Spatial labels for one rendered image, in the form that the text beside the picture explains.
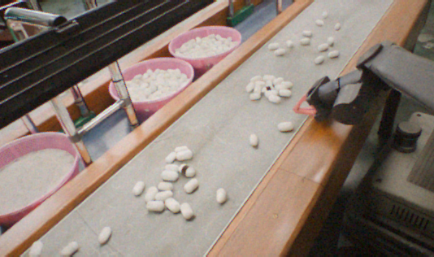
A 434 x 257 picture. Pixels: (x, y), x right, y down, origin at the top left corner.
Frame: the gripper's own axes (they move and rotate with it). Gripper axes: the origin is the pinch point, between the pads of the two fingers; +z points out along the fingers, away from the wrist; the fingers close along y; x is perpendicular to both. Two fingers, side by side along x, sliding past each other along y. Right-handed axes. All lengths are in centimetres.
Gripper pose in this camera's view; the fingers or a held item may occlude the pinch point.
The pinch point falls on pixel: (297, 109)
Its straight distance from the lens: 83.0
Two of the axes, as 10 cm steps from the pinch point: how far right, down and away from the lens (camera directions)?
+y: -5.7, 5.7, -5.9
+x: 6.1, 7.7, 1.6
